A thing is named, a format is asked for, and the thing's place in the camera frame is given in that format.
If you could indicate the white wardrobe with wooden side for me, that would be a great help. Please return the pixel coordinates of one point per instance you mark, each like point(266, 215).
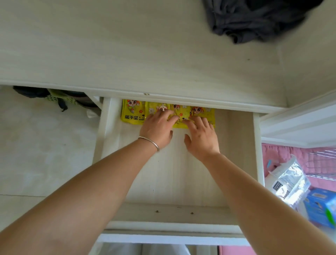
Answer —
point(302, 126)

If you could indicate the person's right forearm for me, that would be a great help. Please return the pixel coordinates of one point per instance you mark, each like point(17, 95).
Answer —
point(262, 210)

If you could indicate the person's left hand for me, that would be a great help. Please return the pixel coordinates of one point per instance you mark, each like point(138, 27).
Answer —
point(157, 131)

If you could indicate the person's left forearm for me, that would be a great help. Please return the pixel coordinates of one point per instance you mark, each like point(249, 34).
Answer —
point(78, 199)

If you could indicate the pink bedding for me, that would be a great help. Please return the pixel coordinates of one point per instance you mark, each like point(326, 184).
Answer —
point(323, 184)

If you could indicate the light wooden table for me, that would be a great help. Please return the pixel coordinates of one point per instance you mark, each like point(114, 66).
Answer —
point(105, 52)

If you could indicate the white drawer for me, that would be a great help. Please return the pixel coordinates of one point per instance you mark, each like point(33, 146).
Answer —
point(170, 184)

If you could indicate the green plastic basket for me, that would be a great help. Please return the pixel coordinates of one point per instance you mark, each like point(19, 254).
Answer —
point(56, 96)

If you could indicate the blue cardboard box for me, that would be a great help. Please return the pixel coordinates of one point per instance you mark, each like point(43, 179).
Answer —
point(320, 207)

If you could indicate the grey folded garment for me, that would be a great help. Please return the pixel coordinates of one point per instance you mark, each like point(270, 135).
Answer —
point(249, 26)

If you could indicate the person's right hand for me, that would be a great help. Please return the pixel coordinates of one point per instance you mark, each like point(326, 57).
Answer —
point(204, 142)

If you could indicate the white crumpled tissue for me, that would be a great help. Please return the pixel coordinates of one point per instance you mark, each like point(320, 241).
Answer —
point(92, 113)

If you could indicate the white plastic packet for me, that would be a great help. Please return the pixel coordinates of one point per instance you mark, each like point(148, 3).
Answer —
point(286, 181)

